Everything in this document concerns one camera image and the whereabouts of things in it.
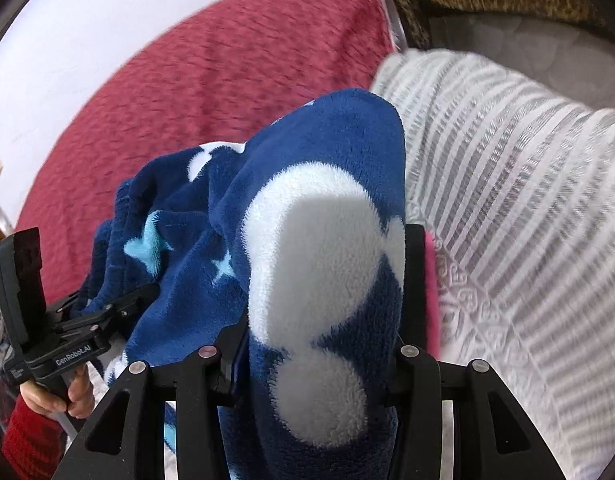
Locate blue star print fleece pants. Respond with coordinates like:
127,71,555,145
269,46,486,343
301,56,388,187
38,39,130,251
80,87,408,480

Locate person's left hand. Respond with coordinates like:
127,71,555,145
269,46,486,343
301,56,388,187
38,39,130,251
18,360,95,420

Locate grey quilted mattress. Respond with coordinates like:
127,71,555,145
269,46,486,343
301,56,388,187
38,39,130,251
427,7,615,111

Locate pink cloth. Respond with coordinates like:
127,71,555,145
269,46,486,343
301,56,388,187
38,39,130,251
422,230,444,356

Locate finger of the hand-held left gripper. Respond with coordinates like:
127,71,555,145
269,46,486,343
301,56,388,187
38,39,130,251
54,310,138,348
47,284,160,321

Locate red textured blanket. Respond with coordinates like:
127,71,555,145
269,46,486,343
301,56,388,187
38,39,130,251
14,0,398,241

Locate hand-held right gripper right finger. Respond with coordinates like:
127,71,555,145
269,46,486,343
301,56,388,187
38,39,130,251
385,222,568,480

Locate person's left forearm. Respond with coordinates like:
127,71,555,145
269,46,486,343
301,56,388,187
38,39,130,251
1,400,70,480

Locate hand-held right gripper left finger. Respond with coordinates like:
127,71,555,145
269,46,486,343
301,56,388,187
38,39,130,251
52,310,250,480

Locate white grey patterned bedspread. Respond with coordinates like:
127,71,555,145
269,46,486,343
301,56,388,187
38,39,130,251
370,49,615,480

